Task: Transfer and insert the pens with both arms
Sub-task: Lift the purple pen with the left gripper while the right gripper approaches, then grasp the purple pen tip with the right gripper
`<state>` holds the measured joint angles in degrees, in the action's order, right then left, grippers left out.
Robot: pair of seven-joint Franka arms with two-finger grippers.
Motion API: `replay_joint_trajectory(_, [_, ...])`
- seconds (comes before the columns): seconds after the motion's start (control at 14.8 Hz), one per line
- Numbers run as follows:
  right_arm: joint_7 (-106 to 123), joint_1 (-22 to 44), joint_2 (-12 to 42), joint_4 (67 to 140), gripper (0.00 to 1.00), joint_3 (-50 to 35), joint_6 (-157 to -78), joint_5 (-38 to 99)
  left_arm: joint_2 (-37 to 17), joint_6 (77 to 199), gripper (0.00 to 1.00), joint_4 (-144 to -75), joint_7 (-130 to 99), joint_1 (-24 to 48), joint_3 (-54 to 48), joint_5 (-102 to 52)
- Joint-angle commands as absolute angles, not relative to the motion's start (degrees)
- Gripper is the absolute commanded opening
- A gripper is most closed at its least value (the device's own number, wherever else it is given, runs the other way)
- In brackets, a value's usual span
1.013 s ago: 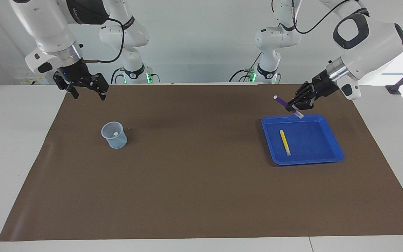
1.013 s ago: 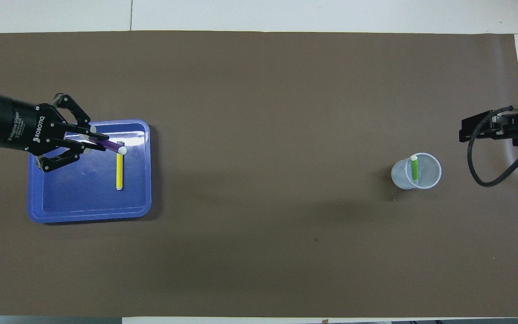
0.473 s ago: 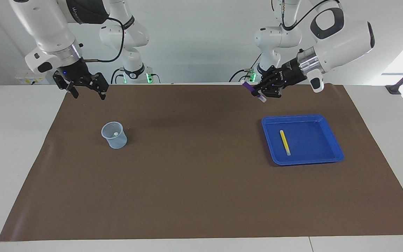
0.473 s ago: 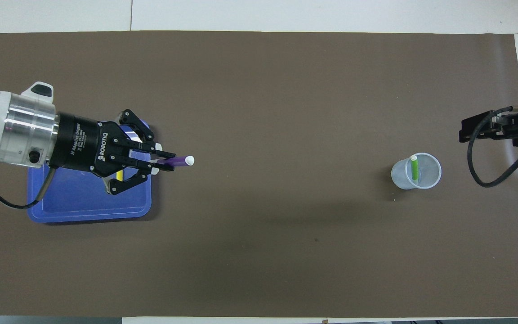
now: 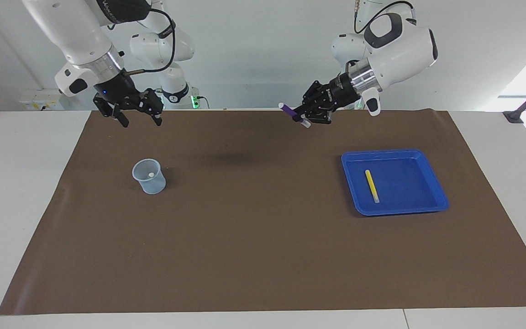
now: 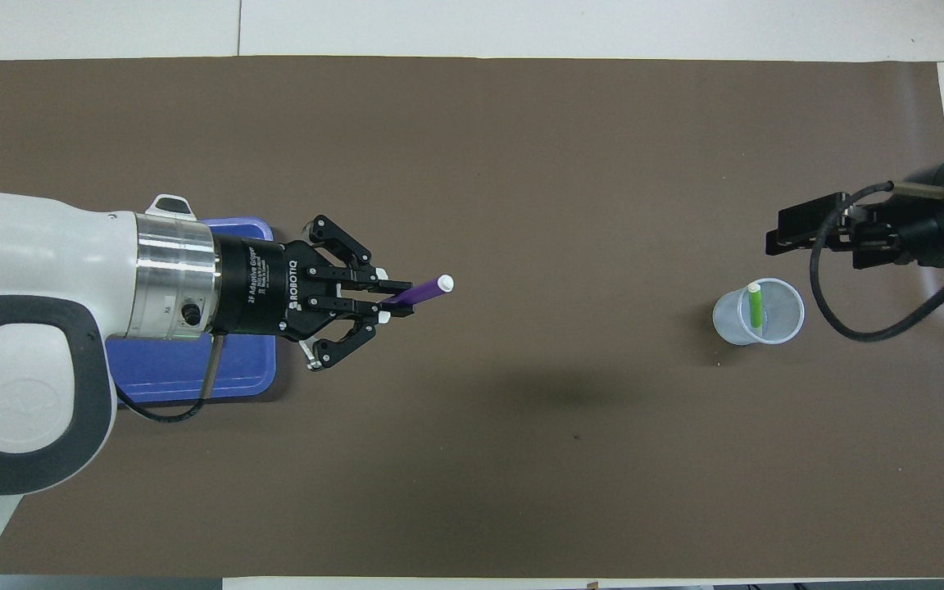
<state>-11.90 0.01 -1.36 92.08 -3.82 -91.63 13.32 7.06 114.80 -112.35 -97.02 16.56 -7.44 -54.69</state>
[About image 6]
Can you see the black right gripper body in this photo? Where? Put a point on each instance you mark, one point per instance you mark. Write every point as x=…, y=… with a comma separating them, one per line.
x=923, y=221

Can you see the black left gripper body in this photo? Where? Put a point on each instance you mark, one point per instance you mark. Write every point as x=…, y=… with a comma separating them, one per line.
x=255, y=287

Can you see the green marker pen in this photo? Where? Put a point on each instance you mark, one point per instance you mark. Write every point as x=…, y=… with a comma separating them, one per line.
x=756, y=307

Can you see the purple marker pen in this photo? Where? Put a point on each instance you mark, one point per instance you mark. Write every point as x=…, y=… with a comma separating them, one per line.
x=427, y=290

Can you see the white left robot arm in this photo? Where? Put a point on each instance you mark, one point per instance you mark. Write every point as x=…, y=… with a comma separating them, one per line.
x=29, y=246

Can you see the translucent plastic cup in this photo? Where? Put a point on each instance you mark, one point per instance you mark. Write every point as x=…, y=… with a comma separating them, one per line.
x=783, y=311

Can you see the blue plastic tray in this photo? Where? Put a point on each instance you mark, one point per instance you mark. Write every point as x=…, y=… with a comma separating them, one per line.
x=177, y=369

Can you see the brown table mat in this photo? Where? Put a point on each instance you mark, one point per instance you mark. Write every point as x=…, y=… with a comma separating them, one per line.
x=521, y=164

